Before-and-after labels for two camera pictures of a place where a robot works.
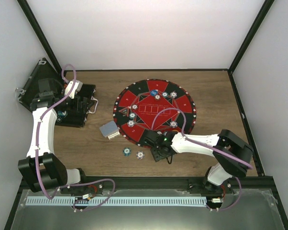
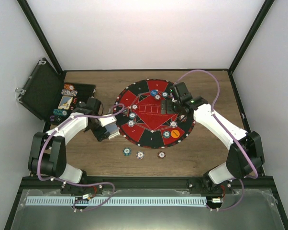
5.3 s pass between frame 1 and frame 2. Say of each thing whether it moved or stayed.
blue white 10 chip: stayed
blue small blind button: stayed
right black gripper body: moved
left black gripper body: moved
